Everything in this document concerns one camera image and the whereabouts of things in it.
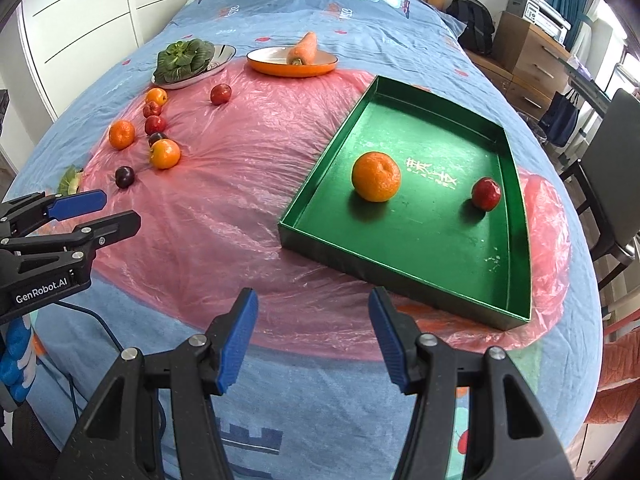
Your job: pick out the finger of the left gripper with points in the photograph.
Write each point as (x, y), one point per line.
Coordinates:
(26, 214)
(25, 260)

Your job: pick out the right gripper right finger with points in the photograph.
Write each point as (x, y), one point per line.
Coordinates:
(424, 367)

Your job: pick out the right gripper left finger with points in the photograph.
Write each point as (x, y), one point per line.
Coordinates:
(204, 366)

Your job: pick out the dark plum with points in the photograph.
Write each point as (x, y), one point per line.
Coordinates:
(124, 177)
(156, 136)

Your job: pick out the smooth orange fruit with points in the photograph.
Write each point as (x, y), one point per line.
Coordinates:
(164, 154)

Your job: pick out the red apple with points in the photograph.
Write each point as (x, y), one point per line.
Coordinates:
(154, 124)
(220, 94)
(486, 194)

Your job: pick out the small red fruit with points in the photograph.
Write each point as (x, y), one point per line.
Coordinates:
(151, 109)

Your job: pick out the small orange tomato fruit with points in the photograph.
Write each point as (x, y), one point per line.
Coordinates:
(156, 95)

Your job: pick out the large mandarin orange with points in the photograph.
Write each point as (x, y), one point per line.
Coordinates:
(376, 177)

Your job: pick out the blue gloved left hand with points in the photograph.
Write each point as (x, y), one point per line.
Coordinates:
(18, 362)

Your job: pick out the green vegetable piece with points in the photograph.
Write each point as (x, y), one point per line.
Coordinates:
(70, 181)

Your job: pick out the blue patterned bedsheet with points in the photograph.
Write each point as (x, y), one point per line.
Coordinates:
(290, 416)

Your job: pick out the green shallow box tray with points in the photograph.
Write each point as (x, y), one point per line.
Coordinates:
(429, 242)

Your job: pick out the pink plastic sheet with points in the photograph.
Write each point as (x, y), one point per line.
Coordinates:
(209, 227)

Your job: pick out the white wardrobe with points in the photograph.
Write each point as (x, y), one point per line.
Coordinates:
(70, 44)

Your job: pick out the green bok choy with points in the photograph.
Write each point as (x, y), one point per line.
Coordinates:
(182, 60)

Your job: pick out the dark chair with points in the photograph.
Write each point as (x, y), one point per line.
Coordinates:
(608, 175)

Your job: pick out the silver metal plate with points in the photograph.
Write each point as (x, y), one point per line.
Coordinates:
(223, 54)

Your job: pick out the navy tote bag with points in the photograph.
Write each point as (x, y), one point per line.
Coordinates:
(559, 121)

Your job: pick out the wooden drawer cabinet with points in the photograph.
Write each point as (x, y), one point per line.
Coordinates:
(525, 65)

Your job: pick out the carrot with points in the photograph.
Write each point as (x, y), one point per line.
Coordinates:
(304, 52)

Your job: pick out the black backpack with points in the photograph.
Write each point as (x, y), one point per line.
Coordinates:
(478, 35)

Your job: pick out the white printer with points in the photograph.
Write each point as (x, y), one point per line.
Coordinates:
(543, 15)

